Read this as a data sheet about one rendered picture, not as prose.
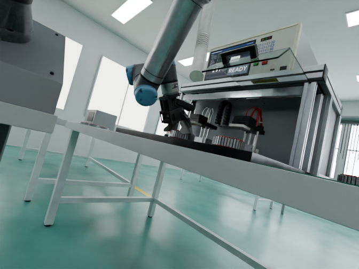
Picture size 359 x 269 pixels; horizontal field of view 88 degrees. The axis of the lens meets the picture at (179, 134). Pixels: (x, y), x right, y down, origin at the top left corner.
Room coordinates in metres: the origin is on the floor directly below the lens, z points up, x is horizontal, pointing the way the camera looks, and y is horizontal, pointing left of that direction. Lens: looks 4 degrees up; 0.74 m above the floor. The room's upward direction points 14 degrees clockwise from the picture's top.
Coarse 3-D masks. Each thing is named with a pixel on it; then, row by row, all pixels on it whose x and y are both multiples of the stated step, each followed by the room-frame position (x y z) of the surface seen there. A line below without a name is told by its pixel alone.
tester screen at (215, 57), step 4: (244, 44) 0.83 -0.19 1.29; (248, 44) 0.82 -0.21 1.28; (232, 48) 0.88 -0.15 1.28; (236, 48) 0.86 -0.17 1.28; (216, 52) 0.95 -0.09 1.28; (220, 52) 0.93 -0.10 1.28; (244, 52) 0.83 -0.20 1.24; (248, 52) 0.81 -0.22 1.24; (212, 56) 0.97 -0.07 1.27; (216, 56) 0.95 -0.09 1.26; (220, 56) 0.93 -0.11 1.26; (232, 56) 0.87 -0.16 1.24; (212, 60) 0.96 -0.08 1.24; (216, 60) 0.94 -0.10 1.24; (220, 60) 0.92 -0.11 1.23; (212, 64) 0.96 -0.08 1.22; (208, 72) 0.97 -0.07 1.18; (216, 72) 0.93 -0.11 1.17; (220, 72) 0.91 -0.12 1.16; (216, 76) 0.92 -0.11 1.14; (220, 76) 0.91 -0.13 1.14; (224, 76) 0.89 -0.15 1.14
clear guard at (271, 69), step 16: (288, 48) 0.46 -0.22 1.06; (240, 64) 0.50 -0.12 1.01; (256, 64) 0.57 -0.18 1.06; (272, 64) 0.55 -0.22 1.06; (288, 64) 0.53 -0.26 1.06; (240, 80) 0.71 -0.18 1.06; (256, 80) 0.68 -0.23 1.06; (272, 80) 0.65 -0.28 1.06; (288, 80) 0.62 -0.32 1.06; (304, 80) 0.60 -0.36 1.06
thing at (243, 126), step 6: (234, 120) 0.71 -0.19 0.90; (240, 120) 0.69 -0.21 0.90; (246, 120) 0.67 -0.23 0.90; (252, 120) 0.69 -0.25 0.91; (234, 126) 0.69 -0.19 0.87; (240, 126) 0.66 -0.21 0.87; (246, 126) 0.67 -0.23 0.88; (252, 126) 0.69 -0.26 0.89; (246, 132) 0.77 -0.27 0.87; (252, 132) 0.76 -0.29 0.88; (264, 132) 0.76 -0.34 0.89
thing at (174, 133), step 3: (171, 132) 0.81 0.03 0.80; (174, 132) 0.80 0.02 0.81; (177, 132) 0.79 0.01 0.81; (171, 135) 0.81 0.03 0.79; (174, 135) 0.80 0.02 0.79; (177, 135) 0.79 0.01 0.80; (180, 135) 0.79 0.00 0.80; (183, 135) 0.79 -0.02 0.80; (186, 135) 0.79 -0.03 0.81; (180, 138) 0.79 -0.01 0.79; (183, 138) 0.79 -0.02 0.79; (186, 138) 0.79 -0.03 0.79; (189, 138) 0.79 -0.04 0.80
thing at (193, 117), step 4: (192, 116) 0.88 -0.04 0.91; (196, 116) 0.86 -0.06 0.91; (200, 116) 0.85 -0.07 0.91; (204, 116) 0.87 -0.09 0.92; (192, 120) 0.87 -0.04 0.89; (196, 120) 0.86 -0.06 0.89; (200, 120) 0.85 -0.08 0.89; (204, 120) 0.87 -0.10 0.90; (192, 124) 0.89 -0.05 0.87; (196, 124) 0.86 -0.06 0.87; (200, 124) 0.86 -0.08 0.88; (204, 124) 0.87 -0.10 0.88; (208, 124) 0.89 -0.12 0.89; (208, 128) 0.92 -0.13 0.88; (212, 128) 0.92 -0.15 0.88; (216, 128) 0.94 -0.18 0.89; (200, 132) 0.95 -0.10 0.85; (208, 132) 0.92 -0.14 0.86; (200, 136) 0.95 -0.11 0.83
